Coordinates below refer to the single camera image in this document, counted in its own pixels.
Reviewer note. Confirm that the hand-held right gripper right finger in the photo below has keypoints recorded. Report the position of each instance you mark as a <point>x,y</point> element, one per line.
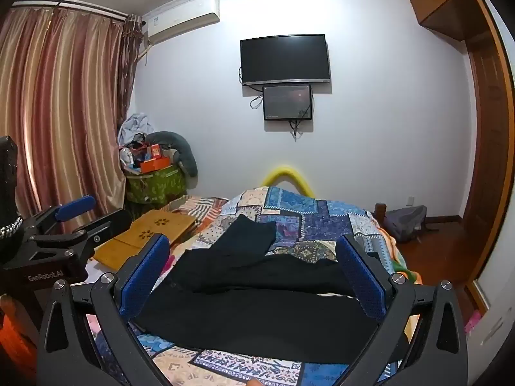
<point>362,277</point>

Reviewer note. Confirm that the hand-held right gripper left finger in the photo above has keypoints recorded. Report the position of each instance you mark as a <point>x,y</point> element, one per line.
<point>145,277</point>

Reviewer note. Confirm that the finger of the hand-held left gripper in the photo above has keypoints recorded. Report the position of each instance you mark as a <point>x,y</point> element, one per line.
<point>74,207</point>
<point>108,223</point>

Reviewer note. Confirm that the black pants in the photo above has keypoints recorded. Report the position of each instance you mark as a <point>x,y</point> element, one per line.
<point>261,305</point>

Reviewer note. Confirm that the folded dark pants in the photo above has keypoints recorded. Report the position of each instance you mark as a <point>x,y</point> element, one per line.
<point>245,235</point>

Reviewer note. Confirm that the wooden lap desk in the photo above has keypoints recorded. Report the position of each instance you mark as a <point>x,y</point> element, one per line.
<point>149,229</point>

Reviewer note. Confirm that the orange fleece blanket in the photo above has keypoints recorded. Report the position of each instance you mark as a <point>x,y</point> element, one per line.
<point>408,269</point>

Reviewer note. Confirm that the green patterned storage box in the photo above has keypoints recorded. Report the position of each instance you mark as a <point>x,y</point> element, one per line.
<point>157,185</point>

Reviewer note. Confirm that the orange cloth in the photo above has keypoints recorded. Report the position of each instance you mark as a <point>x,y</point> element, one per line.
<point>16,329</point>

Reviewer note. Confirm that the grey bag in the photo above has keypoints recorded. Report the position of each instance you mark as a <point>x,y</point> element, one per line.
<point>406,223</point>

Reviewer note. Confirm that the orange box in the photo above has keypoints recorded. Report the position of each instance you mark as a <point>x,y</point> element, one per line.
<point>155,164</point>

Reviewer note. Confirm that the patchwork printed blanket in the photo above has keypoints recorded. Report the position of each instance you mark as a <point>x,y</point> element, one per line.
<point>305,221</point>

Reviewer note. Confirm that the red box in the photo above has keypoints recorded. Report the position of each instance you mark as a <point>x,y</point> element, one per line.
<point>154,151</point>

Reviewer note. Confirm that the striped pink curtain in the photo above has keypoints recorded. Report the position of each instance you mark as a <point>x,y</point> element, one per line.
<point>64,108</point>

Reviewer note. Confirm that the pale blue clothes pile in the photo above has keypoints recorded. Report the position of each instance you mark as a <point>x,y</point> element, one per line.
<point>134,126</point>

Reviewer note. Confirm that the grey curved pillow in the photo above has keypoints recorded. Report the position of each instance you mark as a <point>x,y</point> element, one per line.
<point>183,148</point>

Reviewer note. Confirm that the white air conditioner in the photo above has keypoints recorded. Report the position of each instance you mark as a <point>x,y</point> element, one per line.
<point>181,18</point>

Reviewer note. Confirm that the wooden overhead cabinet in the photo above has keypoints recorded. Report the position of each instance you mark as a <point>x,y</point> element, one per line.
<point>442,0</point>

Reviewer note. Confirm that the small black wall monitor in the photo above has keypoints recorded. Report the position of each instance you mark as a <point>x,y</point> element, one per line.
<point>287,102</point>

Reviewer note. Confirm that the curtain rail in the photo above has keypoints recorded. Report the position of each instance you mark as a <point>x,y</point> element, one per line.
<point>80,7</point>

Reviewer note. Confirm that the black wall television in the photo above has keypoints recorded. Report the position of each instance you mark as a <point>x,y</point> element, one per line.
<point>285,59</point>

